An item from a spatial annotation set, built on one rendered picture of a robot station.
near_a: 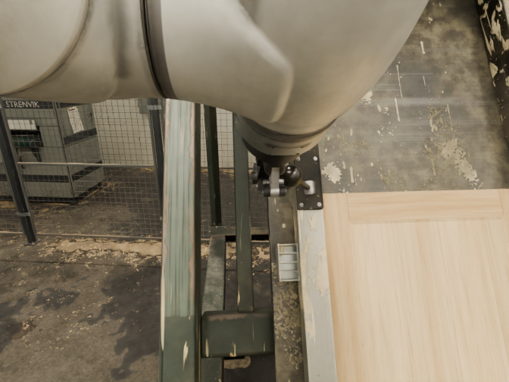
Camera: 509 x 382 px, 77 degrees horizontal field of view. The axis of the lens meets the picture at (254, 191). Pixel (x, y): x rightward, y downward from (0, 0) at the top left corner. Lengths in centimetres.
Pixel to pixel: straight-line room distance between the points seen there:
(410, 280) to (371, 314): 10
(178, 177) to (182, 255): 14
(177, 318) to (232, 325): 13
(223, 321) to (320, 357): 19
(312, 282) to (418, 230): 25
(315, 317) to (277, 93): 50
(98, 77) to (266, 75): 8
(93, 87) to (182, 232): 44
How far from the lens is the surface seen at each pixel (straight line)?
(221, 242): 164
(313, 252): 61
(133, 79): 19
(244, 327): 68
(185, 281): 59
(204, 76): 17
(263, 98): 18
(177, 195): 61
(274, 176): 35
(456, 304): 75
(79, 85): 18
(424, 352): 73
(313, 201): 61
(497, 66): 96
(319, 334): 62
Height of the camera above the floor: 159
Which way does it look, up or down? 20 degrees down
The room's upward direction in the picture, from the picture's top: straight up
